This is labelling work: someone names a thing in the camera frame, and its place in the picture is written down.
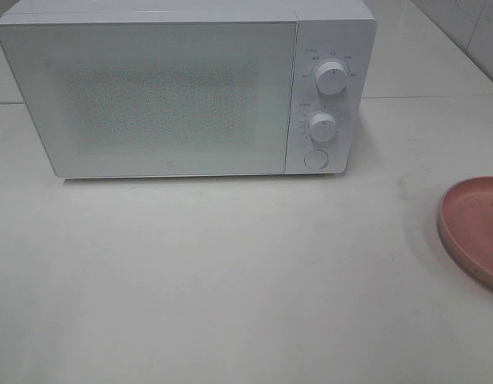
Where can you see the pink round plate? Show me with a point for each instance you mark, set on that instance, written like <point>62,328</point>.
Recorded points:
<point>465,226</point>

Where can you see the round white door button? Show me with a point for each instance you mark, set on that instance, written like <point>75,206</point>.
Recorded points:
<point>316,159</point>

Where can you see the upper white power knob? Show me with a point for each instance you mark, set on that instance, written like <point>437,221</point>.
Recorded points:
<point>331,76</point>

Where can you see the white microwave oven body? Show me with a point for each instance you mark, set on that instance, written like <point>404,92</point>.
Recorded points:
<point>324,29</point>

